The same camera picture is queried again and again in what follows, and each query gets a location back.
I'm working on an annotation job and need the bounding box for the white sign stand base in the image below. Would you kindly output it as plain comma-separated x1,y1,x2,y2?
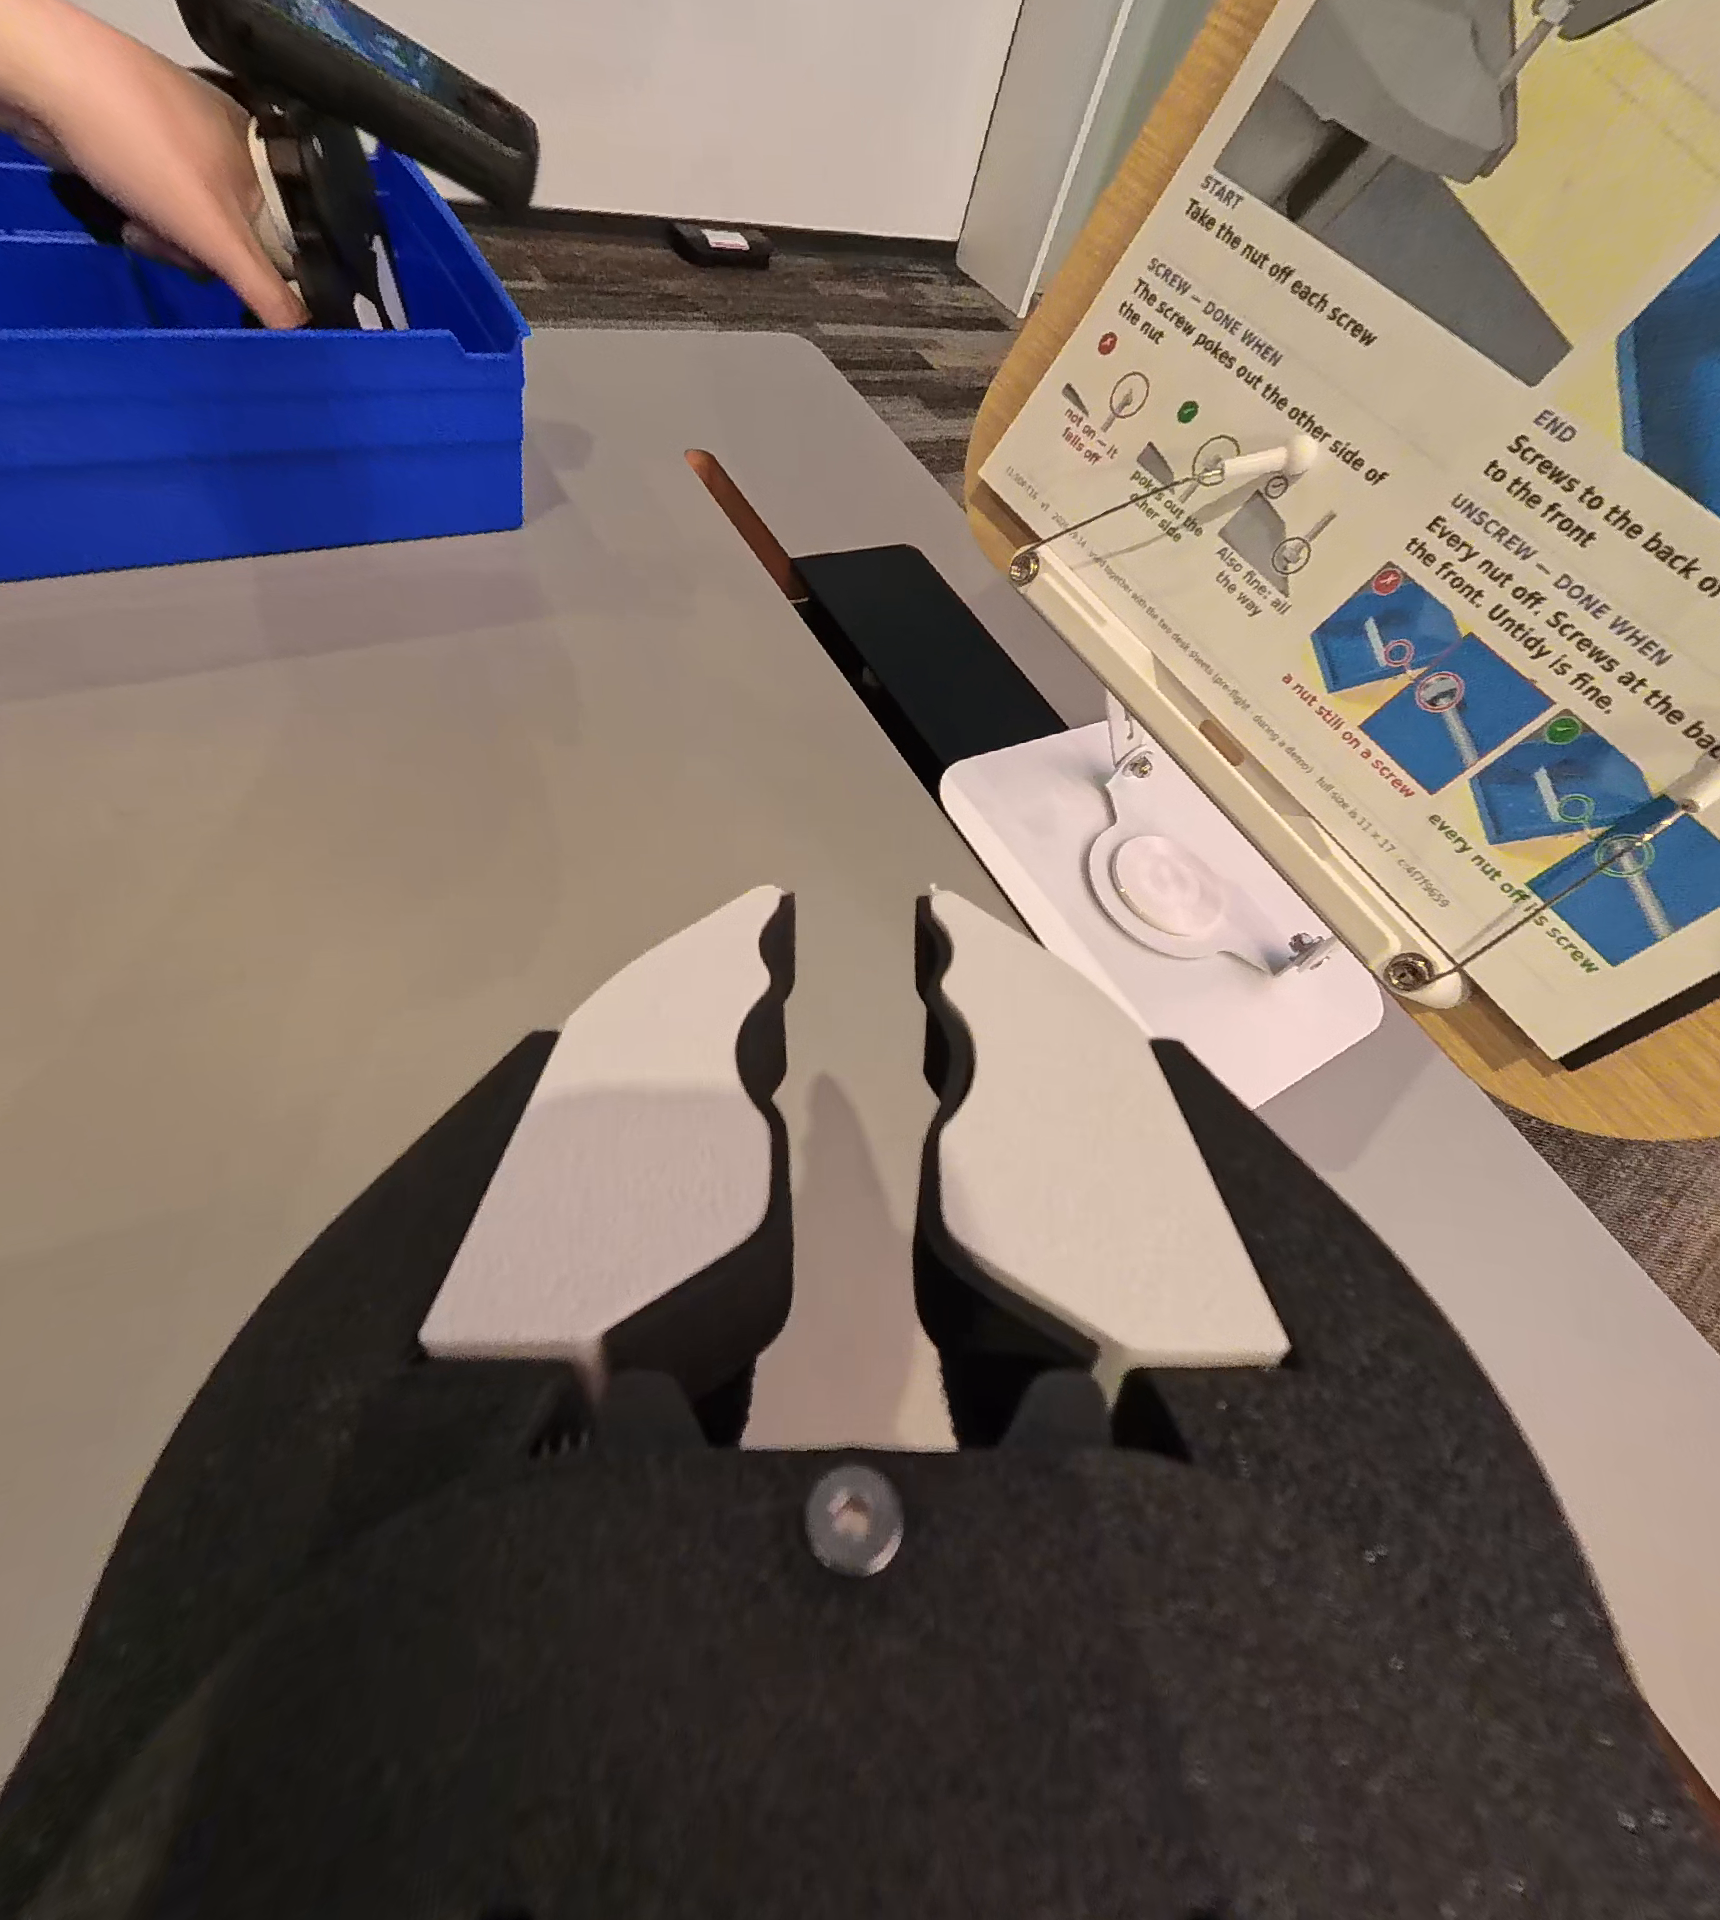
938,692,1388,1113

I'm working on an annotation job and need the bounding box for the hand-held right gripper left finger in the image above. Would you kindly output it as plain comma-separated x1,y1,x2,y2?
415,885,802,1452

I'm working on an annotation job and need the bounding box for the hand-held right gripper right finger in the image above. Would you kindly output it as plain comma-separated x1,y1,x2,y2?
913,889,1294,1452

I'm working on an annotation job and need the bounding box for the black cable tray cover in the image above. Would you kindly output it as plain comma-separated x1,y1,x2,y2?
788,542,1072,813

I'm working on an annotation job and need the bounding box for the blue plastic bin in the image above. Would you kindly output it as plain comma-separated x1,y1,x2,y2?
0,117,531,595

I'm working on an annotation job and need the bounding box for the grey desk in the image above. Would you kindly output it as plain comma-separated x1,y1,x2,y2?
0,330,1720,1920

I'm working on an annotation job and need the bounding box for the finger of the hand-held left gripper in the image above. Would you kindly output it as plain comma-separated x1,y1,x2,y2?
351,224,415,332

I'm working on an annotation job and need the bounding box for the instruction sign board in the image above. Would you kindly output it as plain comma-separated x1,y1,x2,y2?
964,0,1720,1147

